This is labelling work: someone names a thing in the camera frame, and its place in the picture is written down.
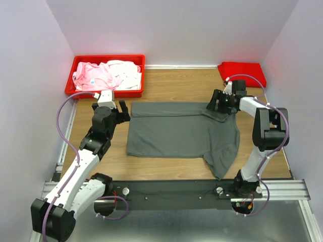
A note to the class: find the pink t shirt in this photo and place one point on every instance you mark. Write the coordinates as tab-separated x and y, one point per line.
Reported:
93	77

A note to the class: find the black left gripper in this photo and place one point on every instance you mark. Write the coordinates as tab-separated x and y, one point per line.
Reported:
123	116

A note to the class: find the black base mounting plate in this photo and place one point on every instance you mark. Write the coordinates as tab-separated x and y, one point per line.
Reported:
178	195

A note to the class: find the white t shirt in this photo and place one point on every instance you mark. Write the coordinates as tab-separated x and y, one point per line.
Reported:
127	73

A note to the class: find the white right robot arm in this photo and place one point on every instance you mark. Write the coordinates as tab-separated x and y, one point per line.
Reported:
269	135

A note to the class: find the aluminium frame rail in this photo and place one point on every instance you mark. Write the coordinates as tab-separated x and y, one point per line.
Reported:
270	190

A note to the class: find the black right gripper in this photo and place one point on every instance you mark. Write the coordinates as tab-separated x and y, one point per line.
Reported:
218	95

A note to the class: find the dark grey t shirt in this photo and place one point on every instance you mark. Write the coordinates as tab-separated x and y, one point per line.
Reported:
183	130

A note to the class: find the red plastic bin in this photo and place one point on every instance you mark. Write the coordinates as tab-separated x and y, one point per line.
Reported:
137	59

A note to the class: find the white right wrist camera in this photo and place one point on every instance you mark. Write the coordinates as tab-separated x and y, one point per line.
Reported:
228	86

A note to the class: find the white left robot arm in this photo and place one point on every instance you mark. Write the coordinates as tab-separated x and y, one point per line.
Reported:
55	215

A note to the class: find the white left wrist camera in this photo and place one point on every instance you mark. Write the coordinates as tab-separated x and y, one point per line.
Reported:
105	99

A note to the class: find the folded red t shirt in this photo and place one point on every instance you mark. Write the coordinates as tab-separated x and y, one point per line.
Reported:
250	72

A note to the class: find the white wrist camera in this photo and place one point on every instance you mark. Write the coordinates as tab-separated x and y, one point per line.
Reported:
105	99
228	86

